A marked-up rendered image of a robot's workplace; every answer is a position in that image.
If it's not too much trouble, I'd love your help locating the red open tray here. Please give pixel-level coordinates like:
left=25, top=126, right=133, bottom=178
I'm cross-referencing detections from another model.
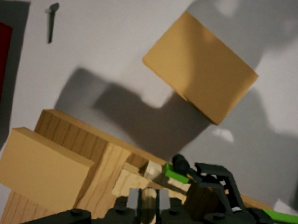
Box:
left=0, top=22, right=13, bottom=102

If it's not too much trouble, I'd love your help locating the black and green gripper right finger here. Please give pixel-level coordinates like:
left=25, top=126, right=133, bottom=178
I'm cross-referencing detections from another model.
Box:
left=155, top=189, right=253, bottom=224

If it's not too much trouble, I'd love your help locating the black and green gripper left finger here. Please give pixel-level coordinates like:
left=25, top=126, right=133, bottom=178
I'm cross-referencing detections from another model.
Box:
left=21, top=188, right=142, bottom=224

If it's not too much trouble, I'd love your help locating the light wooden dowel pin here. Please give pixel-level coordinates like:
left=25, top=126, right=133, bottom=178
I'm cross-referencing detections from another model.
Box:
left=141, top=187, right=156, bottom=224

